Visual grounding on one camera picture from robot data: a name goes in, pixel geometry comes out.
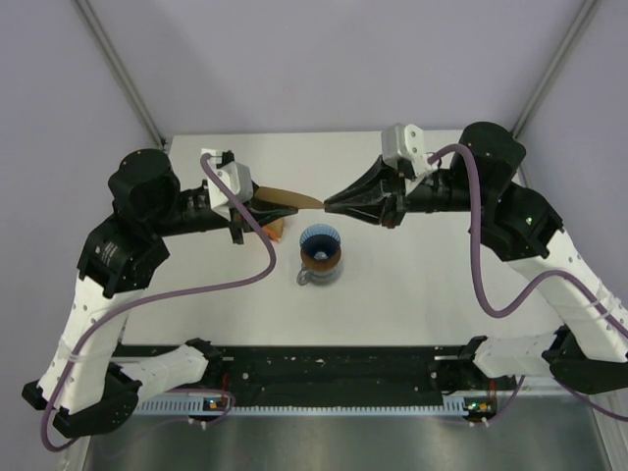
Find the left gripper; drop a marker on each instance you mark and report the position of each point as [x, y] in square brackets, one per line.
[262, 214]

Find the glass coffee carafe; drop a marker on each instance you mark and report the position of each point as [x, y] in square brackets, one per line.
[307, 276]

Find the blue glass dripper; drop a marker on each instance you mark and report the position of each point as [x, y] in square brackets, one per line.
[320, 238]

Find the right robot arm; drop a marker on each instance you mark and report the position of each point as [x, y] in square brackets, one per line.
[588, 352]

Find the brown paper coffee filter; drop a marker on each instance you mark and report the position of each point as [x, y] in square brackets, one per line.
[288, 198]

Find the aluminium corner post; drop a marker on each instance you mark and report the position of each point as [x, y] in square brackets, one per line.
[577, 27]
[118, 69]

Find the brown wooden dripper base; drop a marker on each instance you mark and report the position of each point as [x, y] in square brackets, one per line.
[321, 258]

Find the right aluminium corner post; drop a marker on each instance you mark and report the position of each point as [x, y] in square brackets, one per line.
[577, 27]

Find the left aluminium corner post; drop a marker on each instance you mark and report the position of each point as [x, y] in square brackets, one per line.
[118, 69]

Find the orange coffee filter box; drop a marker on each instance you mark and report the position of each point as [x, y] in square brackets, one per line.
[275, 230]

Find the black mounting base plate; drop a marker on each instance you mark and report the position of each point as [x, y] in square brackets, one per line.
[362, 394]

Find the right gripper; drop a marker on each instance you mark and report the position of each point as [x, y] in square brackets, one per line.
[374, 183]

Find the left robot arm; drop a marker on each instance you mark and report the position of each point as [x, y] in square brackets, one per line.
[84, 392]

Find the aluminium frame rail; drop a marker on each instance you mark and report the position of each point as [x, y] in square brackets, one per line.
[240, 367]

